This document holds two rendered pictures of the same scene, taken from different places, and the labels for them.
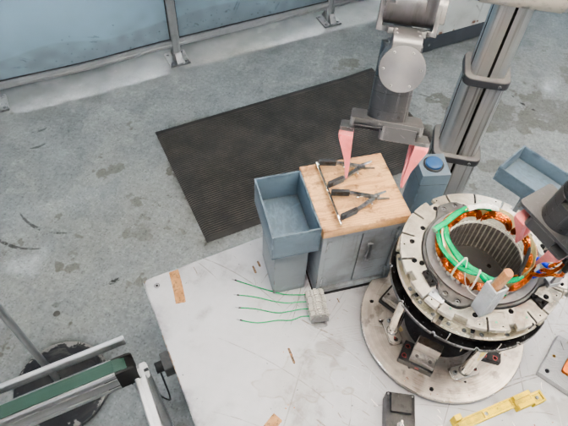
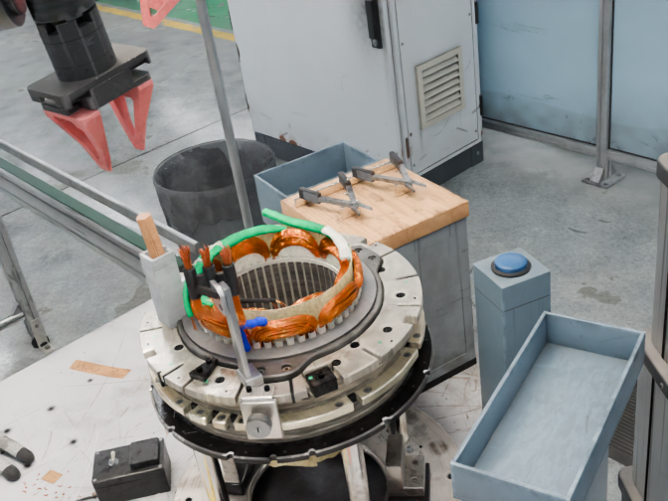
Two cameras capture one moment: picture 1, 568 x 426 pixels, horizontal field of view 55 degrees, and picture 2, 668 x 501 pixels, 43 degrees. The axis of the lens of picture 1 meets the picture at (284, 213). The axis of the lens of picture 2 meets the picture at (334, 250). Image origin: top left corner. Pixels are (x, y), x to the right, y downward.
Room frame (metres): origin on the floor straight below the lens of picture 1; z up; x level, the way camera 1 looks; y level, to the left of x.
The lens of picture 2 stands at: (0.53, -1.20, 1.63)
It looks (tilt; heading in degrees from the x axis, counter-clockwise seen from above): 31 degrees down; 80
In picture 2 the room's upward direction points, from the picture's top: 9 degrees counter-clockwise
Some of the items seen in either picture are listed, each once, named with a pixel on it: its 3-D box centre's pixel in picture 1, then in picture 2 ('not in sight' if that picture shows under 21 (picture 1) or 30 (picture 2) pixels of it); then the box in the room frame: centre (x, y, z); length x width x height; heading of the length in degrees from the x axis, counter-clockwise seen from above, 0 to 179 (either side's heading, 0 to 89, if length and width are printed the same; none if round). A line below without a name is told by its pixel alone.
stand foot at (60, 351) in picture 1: (62, 385); not in sight; (0.65, 0.77, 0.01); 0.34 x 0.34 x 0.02
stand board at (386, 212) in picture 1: (352, 193); (372, 208); (0.77, -0.15, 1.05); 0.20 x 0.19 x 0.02; 107
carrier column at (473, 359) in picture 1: (477, 353); (211, 474); (0.47, -0.43, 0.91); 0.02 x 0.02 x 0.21
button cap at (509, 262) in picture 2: (434, 162); (510, 261); (0.89, -0.35, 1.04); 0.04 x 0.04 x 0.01
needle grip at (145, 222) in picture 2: (501, 280); (152, 239); (0.48, -0.37, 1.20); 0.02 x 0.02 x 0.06
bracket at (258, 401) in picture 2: (558, 287); (262, 413); (0.55, -0.54, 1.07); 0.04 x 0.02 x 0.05; 161
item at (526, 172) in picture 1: (532, 222); (555, 497); (0.82, -0.62, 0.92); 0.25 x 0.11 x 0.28; 45
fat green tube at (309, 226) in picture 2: (461, 215); (309, 230); (0.65, -0.35, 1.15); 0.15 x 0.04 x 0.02; 113
